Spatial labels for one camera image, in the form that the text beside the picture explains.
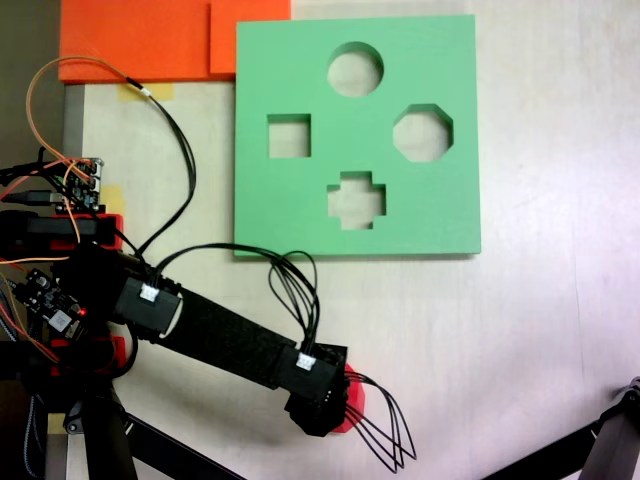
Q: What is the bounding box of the black servo cable bundle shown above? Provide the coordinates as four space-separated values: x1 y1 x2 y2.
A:
144 243 321 359
343 372 419 474

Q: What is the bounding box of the orange looped wire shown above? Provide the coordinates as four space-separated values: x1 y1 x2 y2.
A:
25 56 131 174

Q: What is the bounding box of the black USB cable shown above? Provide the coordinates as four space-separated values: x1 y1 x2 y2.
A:
0 189 66 205

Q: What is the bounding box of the braided black cable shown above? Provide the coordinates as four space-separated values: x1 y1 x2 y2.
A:
22 394 44 477

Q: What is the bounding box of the red octagonal pillar block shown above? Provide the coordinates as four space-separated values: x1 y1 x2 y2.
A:
332 363 372 434

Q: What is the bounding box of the circuit board with green terminal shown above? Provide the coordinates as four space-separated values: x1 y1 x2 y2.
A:
52 157 107 211

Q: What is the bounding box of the thick black tripod leg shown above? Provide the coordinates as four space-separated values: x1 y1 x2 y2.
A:
44 379 139 480

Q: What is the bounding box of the large orange flat block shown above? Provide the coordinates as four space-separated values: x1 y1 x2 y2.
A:
58 0 212 84

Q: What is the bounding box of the black table clamp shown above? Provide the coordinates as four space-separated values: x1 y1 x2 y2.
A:
0 344 114 384
0 209 121 251

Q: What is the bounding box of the thin black tripod brace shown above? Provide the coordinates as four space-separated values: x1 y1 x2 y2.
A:
479 418 601 480
122 412 246 480

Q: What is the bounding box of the black twin cable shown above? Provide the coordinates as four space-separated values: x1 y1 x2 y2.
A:
124 77 197 271

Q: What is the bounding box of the red base mount plate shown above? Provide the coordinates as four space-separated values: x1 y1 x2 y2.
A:
52 212 125 251
48 335 126 376

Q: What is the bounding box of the circuit board with red LED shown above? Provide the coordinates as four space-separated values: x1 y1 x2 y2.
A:
12 267 86 342

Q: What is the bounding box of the green shape-hole board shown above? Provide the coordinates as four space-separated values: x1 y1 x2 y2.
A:
232 14 484 260

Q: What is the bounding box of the notched black tripod leg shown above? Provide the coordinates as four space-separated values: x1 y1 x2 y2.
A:
582 374 640 480

